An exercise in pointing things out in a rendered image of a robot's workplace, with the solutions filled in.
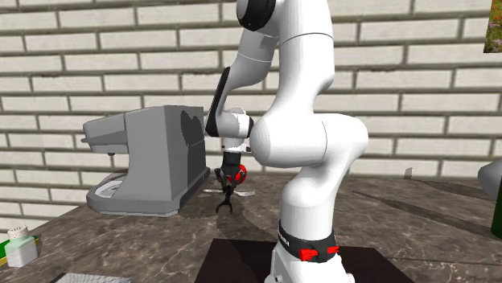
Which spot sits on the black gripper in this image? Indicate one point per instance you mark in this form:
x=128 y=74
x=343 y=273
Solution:
x=231 y=162

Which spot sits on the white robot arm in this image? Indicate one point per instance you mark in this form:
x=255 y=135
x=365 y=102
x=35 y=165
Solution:
x=302 y=129

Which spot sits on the dark robot stand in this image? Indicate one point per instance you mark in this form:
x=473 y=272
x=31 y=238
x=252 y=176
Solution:
x=235 y=262

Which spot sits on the grey coffee machine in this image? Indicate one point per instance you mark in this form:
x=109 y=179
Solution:
x=157 y=156

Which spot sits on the grey textured mat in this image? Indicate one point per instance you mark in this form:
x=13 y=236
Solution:
x=94 y=278

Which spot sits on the white bottle with cap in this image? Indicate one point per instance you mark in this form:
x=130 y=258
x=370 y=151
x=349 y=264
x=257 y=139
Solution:
x=20 y=251

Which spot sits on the green tray with yellow rim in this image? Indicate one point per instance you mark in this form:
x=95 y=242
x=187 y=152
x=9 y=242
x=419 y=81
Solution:
x=3 y=251

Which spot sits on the grey rounded appliance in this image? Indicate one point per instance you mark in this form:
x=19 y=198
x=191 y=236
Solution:
x=492 y=178

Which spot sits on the dark green bottle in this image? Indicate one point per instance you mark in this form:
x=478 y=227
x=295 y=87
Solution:
x=498 y=219

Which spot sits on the flower wall picture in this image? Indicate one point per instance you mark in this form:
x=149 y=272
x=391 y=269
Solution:
x=494 y=27

